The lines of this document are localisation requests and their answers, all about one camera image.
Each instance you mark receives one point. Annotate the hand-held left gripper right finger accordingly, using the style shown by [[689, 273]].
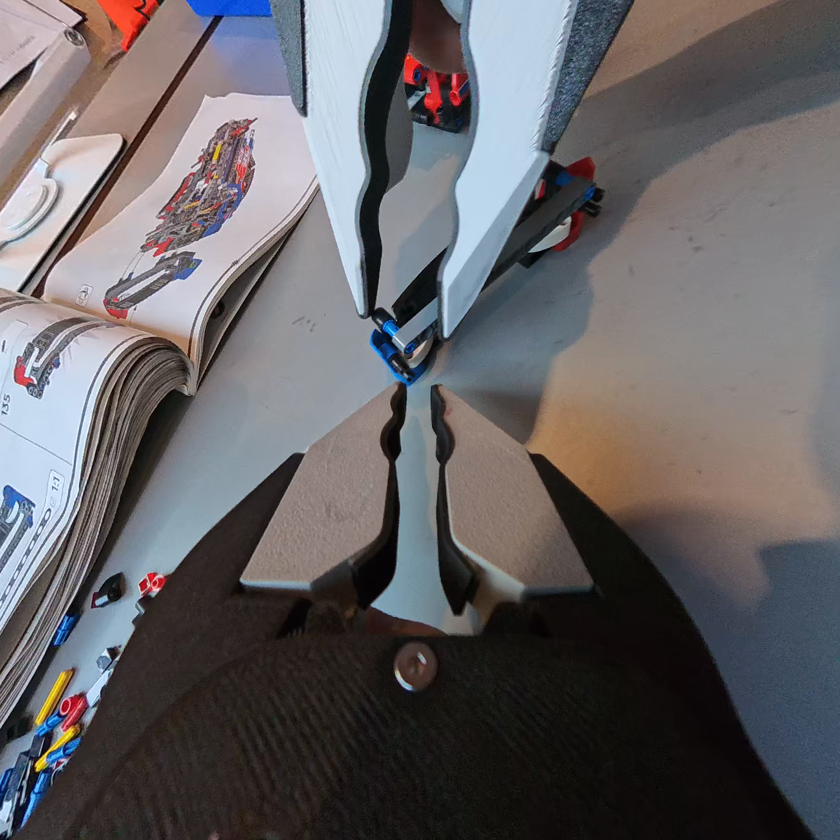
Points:
[[512, 518]]

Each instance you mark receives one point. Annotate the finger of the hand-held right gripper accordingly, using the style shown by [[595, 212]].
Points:
[[334, 98], [512, 98]]

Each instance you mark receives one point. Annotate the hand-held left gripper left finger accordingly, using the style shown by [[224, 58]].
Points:
[[321, 518]]

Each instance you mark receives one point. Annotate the long dark toy beam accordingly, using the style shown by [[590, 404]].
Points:
[[551, 213]]

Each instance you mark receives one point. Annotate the black panel toy brick assembly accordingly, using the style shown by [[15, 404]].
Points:
[[417, 289]]

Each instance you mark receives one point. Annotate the grey desk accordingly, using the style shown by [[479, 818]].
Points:
[[656, 328]]

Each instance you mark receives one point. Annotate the person's right hand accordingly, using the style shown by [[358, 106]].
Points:
[[436, 43]]

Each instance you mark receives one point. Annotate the red blue toy brick car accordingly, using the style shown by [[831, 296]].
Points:
[[439, 98]]

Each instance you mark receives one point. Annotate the open building instruction booklet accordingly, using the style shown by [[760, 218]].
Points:
[[275, 177]]

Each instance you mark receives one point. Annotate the blue box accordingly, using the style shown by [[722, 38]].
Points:
[[223, 5]]

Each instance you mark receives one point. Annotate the white adjoining table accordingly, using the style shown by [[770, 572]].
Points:
[[151, 85]]

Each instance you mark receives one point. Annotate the orange toy part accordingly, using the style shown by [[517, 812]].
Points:
[[131, 19]]

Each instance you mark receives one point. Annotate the white rounded tray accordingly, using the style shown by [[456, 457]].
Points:
[[65, 177]]

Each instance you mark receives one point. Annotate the printed instruction sheet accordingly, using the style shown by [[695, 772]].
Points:
[[26, 39]]

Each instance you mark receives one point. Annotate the pile of loose toy bricks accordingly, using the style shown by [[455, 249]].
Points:
[[52, 695]]

